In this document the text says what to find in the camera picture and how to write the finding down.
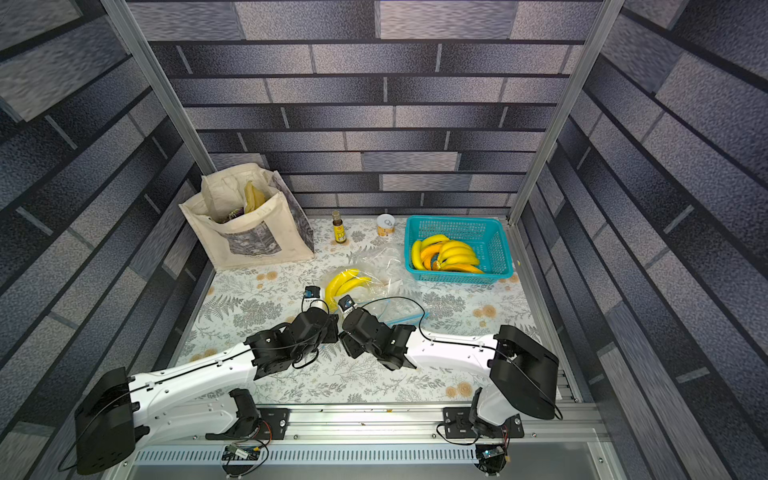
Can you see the left circuit board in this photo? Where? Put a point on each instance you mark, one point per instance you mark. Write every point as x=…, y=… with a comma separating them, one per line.
x=243, y=453

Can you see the clear zip-top bag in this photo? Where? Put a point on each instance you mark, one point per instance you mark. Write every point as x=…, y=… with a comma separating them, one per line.
x=401, y=311
x=384, y=264

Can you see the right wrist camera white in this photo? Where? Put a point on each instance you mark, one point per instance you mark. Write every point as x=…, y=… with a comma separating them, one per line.
x=345, y=304

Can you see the small brown sauce bottle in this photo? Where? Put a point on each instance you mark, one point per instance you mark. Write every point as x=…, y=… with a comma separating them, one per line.
x=338, y=228

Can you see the banana bunch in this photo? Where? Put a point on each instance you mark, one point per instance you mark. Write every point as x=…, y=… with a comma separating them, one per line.
x=342, y=284
x=456, y=252

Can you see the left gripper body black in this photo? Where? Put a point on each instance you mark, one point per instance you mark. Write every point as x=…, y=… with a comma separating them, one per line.
x=329, y=336

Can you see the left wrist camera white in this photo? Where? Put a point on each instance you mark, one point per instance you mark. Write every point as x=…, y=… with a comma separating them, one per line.
x=312, y=293

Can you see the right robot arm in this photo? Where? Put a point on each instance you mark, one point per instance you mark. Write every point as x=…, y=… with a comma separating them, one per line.
x=522, y=373

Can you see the teal plastic basket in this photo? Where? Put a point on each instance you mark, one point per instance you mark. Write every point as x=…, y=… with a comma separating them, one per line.
x=486, y=237

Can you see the yellow banana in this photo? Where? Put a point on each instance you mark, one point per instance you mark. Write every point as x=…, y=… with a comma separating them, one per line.
x=415, y=252
x=434, y=239

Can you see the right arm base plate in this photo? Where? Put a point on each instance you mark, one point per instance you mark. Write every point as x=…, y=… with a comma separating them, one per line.
x=457, y=424

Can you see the circuit board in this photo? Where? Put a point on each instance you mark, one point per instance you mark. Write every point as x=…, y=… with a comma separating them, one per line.
x=243, y=453
x=491, y=460

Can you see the small yellow tin can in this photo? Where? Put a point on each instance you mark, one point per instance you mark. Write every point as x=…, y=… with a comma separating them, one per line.
x=386, y=225

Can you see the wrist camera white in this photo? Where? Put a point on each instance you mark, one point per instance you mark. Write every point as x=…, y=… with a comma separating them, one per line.
x=312, y=293
x=345, y=304

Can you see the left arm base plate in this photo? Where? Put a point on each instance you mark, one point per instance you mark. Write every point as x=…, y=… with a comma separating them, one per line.
x=268, y=424

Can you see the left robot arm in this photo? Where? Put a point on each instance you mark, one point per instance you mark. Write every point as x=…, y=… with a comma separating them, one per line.
x=123, y=413

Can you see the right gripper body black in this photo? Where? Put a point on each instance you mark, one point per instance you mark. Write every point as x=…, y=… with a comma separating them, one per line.
x=354, y=324

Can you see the yellow item in tote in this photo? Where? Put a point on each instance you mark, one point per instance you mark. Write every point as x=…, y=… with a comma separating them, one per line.
x=254, y=198

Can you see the beige canvas tote bag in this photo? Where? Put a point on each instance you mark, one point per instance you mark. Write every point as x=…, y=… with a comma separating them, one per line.
x=277, y=232

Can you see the single orange banana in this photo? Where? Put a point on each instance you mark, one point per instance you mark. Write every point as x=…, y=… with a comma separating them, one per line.
x=429, y=254

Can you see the right circuit board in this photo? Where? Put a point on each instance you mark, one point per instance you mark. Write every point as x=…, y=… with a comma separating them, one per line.
x=491, y=460

